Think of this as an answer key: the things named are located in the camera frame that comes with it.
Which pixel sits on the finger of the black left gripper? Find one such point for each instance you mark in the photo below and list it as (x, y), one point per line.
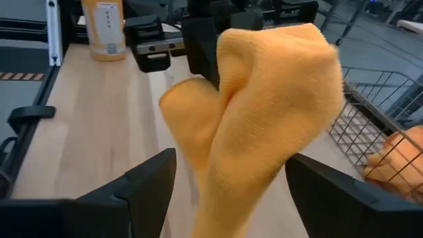
(132, 33)
(201, 49)

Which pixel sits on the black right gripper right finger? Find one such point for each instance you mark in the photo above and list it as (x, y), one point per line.
(347, 215)

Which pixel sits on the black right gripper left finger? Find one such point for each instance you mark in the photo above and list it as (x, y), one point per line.
(99, 218)

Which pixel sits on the orange microfiber towel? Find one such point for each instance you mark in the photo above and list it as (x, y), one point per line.
(396, 165)
(264, 115)

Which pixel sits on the orange spray bottle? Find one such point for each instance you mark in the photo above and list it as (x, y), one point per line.
(102, 20)

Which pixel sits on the orange black hazard tape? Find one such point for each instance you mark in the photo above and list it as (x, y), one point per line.
(20, 76)

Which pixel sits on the metal rolling cart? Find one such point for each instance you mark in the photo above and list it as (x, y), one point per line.
(352, 20)

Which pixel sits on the white aluminium post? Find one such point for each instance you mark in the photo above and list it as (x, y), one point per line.
(53, 33)

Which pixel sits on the black table frame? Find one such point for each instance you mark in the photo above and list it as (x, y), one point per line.
(46, 89)

